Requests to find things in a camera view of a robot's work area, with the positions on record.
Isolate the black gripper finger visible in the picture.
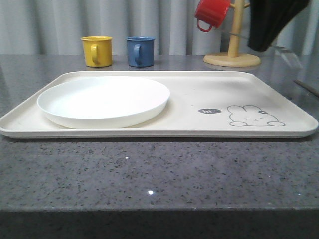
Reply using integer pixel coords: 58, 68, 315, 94
248, 0, 309, 52

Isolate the silver metal chopstick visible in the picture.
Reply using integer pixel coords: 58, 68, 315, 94
294, 80, 319, 97

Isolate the white round plate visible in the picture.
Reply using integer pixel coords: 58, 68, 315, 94
37, 76, 170, 129

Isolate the red enamel mug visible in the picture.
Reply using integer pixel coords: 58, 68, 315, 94
194, 0, 231, 32

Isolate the wooden mug tree stand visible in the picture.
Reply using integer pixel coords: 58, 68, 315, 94
203, 0, 261, 67

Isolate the blue enamel mug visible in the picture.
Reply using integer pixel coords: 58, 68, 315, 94
127, 36, 155, 68

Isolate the yellow enamel mug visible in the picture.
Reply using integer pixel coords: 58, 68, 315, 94
81, 36, 113, 68

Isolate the grey pleated curtain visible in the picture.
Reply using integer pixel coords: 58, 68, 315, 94
0, 0, 319, 56

